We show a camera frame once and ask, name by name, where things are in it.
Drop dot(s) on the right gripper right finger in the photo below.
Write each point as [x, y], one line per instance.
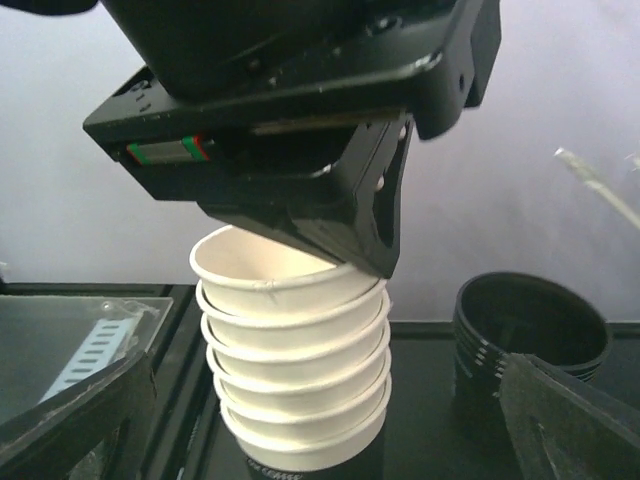
[563, 428]

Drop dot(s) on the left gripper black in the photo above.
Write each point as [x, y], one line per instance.
[313, 155]

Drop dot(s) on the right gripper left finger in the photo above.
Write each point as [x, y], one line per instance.
[114, 405]

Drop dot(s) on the stack of paper cups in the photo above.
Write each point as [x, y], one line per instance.
[299, 350]

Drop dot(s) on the clear acrylic panel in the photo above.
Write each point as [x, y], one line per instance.
[40, 333]

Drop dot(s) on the light blue cable duct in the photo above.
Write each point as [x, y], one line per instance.
[98, 350]

